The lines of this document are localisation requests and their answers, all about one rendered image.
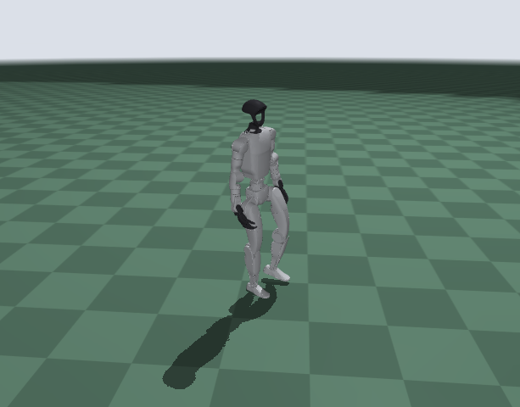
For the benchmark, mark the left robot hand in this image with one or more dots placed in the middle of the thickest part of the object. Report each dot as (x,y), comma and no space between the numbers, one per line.
(282,191)

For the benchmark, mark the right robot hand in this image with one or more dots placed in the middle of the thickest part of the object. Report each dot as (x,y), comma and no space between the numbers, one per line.
(242,218)

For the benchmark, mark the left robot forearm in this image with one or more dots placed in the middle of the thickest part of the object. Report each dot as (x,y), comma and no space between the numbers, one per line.
(275,175)

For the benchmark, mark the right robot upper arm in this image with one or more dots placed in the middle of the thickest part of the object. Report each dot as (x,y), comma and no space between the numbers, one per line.
(239,148)

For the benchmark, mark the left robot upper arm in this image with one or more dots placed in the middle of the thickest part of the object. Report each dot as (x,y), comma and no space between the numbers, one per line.
(274,156)

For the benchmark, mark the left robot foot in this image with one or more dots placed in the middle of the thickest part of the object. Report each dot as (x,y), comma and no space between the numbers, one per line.
(278,274)

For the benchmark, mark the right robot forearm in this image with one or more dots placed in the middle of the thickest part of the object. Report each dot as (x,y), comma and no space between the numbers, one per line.
(235,192)

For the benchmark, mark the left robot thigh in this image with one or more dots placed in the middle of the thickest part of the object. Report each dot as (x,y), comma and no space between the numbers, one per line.
(279,211)

